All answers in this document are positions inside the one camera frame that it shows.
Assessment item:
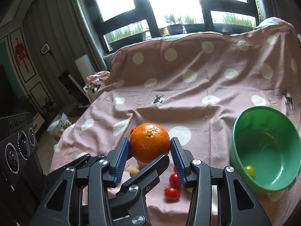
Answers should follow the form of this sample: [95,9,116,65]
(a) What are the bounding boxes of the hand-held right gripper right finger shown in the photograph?
[170,137,271,226]

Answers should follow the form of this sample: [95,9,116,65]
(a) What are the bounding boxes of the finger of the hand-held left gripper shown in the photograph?
[47,154,106,177]
[109,155,170,226]

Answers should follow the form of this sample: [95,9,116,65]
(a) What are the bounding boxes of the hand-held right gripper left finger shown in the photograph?
[34,138,130,226]

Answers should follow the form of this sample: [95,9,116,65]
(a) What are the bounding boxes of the orange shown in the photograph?
[130,123,170,165]

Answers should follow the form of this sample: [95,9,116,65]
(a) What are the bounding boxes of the yellow-green cherry tomato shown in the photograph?
[244,165,256,179]

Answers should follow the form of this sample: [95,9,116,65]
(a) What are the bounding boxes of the green bowl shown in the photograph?
[229,106,301,195]

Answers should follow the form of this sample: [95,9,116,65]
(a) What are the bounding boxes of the white plastic bag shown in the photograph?
[47,113,72,143]

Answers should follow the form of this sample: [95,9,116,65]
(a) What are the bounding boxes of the green houseplant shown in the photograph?
[40,98,56,121]

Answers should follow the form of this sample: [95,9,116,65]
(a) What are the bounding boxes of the black and white printed bag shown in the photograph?
[83,83,101,100]

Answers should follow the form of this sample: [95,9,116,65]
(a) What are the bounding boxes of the pink polka dot sheet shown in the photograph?
[50,16,301,226]

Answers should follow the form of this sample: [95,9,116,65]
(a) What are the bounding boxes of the crumpled pink clothing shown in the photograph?
[86,71,111,92]

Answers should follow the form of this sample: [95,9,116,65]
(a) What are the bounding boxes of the black stick vacuum cleaner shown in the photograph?
[40,43,89,104]

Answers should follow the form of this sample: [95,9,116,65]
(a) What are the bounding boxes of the white tall appliance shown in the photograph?
[75,54,96,86]

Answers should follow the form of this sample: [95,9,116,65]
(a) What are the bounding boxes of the black rectangular planter with grass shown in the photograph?
[183,15,205,34]
[107,24,147,50]
[213,13,256,34]

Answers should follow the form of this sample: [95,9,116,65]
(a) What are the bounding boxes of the black round pot with plant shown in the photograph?
[165,14,184,35]

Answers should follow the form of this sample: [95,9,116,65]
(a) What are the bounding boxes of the black framed window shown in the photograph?
[90,0,259,52]

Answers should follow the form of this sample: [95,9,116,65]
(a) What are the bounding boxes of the light blue cloth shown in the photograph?
[253,17,284,30]

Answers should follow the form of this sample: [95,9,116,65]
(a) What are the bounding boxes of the grey curtain with patterned trim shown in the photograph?
[249,0,301,30]

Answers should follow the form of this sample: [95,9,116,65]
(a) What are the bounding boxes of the red knot wall decoration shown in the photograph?
[14,38,30,72]

